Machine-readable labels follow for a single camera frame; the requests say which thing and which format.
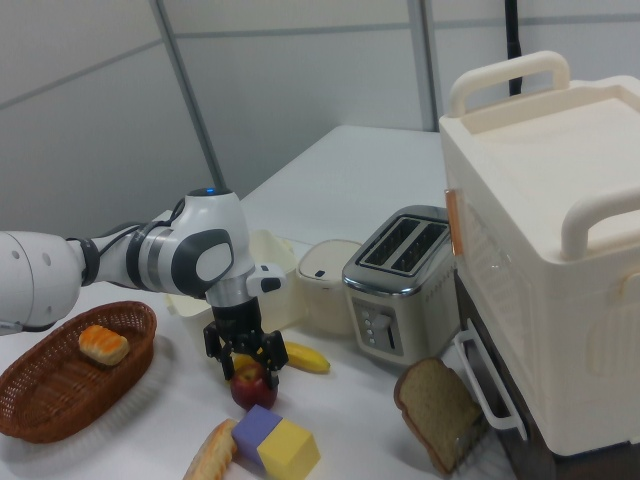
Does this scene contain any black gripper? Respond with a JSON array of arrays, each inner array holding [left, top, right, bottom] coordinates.
[[201, 295, 290, 392]]

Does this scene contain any red apple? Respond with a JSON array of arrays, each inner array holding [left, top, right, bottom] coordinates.
[[229, 361, 279, 412]]

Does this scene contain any open white plastic container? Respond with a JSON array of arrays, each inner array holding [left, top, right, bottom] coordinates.
[[164, 228, 303, 347]]

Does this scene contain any yellow banana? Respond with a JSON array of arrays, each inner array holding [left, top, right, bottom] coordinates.
[[232, 340, 332, 375]]

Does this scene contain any purple foam block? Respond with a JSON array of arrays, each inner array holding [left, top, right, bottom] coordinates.
[[230, 403, 284, 465]]

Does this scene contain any white lidded jar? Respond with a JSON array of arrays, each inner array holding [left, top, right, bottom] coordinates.
[[295, 238, 364, 337]]

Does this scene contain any yellow foam block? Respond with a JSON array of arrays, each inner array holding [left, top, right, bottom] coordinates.
[[256, 418, 322, 480]]

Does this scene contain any long baguette bread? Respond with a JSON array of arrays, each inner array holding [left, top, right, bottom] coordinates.
[[181, 418, 239, 480]]

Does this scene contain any orange glazed bread roll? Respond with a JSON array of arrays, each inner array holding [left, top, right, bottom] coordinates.
[[78, 324, 132, 368]]

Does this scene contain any silver two-slot toaster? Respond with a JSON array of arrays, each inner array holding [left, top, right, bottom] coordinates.
[[341, 204, 462, 370]]

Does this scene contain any brown bread slice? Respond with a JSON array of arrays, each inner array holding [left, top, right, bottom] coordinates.
[[394, 356, 482, 475]]

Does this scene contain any brown wicker basket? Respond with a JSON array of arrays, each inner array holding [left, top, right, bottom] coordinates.
[[0, 300, 159, 445]]

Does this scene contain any copper strip on oven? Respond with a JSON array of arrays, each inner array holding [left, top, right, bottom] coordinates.
[[444, 188, 465, 257]]

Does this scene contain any cream toy oven appliance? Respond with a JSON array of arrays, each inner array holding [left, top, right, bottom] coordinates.
[[438, 49, 640, 480]]

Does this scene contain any black pole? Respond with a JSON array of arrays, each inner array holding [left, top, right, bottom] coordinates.
[[503, 0, 525, 97]]

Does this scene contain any white oven door handle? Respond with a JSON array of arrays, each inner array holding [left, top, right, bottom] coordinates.
[[451, 331, 530, 442]]

